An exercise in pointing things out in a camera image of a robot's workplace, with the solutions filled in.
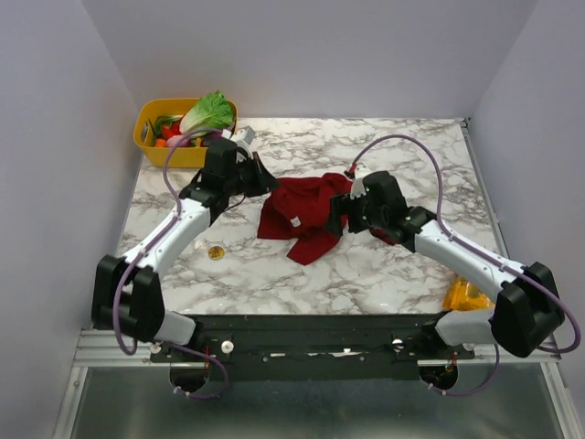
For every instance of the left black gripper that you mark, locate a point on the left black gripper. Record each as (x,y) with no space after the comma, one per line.
(265,182)

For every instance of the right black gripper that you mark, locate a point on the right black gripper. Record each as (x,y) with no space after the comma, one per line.
(344,211)

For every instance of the red t-shirt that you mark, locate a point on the red t-shirt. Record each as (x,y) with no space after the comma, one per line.
(299,209)

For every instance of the round gold brooch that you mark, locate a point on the round gold brooch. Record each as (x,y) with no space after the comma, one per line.
(216,253)

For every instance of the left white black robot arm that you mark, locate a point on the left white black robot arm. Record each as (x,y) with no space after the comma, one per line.
(127,296)

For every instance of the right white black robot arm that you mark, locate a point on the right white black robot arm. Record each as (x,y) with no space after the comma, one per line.
(526,310)

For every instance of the green lettuce toy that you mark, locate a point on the green lettuce toy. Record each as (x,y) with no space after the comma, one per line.
(211,111)

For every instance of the pink radish toy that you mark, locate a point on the pink radish toy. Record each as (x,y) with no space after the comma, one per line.
(178,141)

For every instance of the red pepper toy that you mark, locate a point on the red pepper toy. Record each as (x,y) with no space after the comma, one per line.
(168,131)

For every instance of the yellow plastic basket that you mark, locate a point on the yellow plastic basket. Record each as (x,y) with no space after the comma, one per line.
(165,112)

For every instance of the orange snack bag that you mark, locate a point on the orange snack bag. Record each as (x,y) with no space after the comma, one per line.
(464,296)

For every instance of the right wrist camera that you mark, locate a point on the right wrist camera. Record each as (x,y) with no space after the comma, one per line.
(357,176)

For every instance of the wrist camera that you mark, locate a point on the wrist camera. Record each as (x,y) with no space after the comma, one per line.
(357,176)
(243,137)

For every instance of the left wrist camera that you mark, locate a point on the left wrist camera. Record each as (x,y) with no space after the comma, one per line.
(243,137)

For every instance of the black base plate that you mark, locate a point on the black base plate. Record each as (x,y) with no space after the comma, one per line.
(288,348)

